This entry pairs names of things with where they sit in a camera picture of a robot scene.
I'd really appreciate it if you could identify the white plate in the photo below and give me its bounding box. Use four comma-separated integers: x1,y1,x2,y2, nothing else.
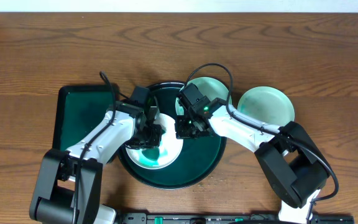
126,113,183,169

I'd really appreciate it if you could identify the mint plate top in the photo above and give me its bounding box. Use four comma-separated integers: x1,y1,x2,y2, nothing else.
179,77,229,101

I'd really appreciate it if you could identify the mint plate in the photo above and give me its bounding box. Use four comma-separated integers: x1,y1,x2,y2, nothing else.
237,86,295,126
179,77,229,101

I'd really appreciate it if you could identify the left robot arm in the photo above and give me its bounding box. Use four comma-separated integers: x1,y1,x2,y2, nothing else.
29,101,162,224

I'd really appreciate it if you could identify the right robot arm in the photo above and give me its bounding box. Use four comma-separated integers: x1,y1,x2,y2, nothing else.
176,96,334,223

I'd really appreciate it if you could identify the round dark green tray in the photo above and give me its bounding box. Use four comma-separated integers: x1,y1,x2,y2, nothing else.
118,82,227,190

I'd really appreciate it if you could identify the rectangular dark green tray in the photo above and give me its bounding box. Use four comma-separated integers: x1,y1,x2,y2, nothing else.
52,85,112,151

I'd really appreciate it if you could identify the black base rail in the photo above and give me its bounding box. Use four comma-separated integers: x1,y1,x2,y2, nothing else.
114,213,355,224

